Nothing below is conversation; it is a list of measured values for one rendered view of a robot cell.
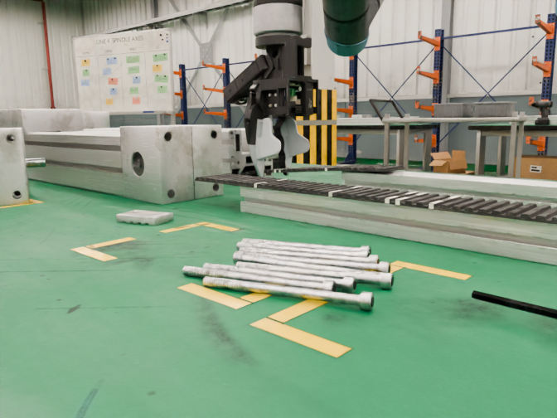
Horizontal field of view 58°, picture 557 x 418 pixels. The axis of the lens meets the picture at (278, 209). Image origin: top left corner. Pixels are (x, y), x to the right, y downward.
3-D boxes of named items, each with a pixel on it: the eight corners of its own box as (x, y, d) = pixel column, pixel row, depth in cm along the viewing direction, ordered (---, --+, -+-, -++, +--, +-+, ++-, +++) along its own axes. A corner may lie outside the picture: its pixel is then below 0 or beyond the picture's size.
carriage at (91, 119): (111, 138, 126) (108, 111, 125) (68, 140, 118) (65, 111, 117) (81, 138, 137) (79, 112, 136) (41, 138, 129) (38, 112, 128)
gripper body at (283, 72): (287, 119, 72) (285, 31, 70) (245, 119, 78) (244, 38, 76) (320, 118, 78) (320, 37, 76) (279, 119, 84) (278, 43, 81)
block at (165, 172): (237, 192, 70) (234, 124, 69) (162, 205, 61) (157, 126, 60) (197, 187, 76) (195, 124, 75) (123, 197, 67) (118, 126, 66)
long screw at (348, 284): (357, 290, 30) (357, 274, 30) (352, 295, 29) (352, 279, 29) (210, 272, 35) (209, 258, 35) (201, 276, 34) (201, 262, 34)
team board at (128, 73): (74, 187, 665) (60, 35, 630) (100, 183, 711) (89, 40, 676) (168, 192, 608) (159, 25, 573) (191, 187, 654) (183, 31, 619)
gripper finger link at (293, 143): (306, 177, 80) (297, 119, 77) (279, 174, 84) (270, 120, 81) (318, 171, 82) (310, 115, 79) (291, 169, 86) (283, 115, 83)
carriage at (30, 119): (84, 144, 96) (81, 109, 94) (24, 148, 88) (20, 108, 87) (50, 143, 106) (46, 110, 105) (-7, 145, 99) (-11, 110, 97)
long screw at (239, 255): (231, 266, 35) (231, 252, 35) (239, 262, 36) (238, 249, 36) (381, 287, 31) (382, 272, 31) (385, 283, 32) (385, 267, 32)
